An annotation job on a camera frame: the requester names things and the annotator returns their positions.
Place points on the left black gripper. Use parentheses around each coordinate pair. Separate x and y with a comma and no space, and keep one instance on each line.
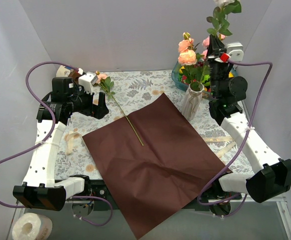
(95,107)

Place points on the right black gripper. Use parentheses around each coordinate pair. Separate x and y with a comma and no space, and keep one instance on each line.
(215,58)

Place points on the deep pink rose stem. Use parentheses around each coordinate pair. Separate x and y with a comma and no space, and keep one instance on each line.
(206,43)

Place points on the pale pink rose stem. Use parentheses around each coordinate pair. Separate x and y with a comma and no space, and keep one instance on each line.
(220,23)

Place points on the peach rose stem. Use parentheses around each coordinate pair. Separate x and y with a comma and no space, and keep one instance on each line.
(190,59)
(106,84)

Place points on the red wrapping paper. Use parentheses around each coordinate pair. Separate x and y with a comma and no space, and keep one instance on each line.
(153,162)

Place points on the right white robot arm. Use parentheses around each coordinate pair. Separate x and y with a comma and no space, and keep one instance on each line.
(271,174)

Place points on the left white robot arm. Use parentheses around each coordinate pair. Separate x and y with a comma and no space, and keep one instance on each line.
(39,190)

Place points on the white ceramic vase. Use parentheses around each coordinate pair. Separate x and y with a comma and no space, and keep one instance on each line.
(191,102)

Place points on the floral patterned table mat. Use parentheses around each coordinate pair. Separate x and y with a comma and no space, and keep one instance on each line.
(133,91)

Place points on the right yellow mango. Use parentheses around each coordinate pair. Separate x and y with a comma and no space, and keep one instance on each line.
(230,75)

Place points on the yellow mango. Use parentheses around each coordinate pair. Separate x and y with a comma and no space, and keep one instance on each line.
(230,75)
(181,70)

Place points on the left yellow mango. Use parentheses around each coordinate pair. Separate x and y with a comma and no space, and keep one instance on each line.
(181,70)

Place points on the pink dragon fruit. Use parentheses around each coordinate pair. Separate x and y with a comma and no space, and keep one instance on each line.
(185,80)

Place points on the teal plastic fruit basket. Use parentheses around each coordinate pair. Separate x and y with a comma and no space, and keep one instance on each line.
(176,77)

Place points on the brown-ended paper roll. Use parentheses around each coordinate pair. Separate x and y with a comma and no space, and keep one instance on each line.
(65,71)

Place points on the white tissue roll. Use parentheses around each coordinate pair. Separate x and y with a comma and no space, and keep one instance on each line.
(32,226)

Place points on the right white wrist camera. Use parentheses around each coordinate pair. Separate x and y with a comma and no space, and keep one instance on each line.
(235,50)

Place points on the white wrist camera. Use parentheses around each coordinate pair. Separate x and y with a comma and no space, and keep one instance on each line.
(87,81)
(235,50)

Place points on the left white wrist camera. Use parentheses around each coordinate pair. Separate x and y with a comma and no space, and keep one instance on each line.
(87,81)

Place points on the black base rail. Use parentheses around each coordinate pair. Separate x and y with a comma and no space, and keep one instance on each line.
(97,191)

